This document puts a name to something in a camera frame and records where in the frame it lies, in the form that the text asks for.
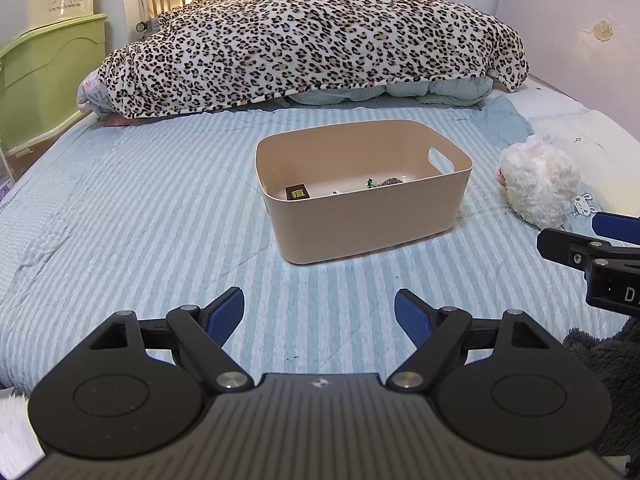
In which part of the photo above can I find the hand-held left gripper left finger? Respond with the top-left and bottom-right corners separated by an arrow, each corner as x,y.
87,286 -> 253,394

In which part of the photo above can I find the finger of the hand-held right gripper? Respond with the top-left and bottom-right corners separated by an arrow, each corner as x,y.
592,211 -> 640,246
537,228 -> 640,274

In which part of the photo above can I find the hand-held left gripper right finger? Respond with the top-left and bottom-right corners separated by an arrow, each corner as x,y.
385,288 -> 551,394

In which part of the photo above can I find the beige plastic basket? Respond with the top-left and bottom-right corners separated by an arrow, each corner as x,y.
255,119 -> 474,266

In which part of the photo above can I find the small dark toy with green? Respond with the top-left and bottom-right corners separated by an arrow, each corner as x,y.
362,176 -> 404,191

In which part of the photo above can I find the person's right forearm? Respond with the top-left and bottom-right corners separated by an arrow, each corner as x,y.
562,317 -> 640,462

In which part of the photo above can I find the white fluffy plush toy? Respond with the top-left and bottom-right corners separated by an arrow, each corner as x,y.
496,141 -> 584,231

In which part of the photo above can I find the white pillow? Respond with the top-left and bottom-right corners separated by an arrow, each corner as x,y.
510,91 -> 640,222

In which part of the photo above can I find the blue striped bed sheet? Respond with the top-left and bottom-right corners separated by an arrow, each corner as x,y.
0,105 -> 640,397

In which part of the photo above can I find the light green quilt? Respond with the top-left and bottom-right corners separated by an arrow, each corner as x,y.
287,77 -> 494,109

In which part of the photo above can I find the white headboard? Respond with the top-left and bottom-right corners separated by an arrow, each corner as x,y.
492,0 -> 640,134

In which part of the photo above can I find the white fluffy cloth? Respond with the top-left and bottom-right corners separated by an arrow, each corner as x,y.
0,392 -> 39,464

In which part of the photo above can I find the pink floral cloth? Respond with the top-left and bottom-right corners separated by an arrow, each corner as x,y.
76,69 -> 114,117

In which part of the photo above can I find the leopard print blanket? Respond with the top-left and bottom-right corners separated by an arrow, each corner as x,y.
97,0 -> 530,120

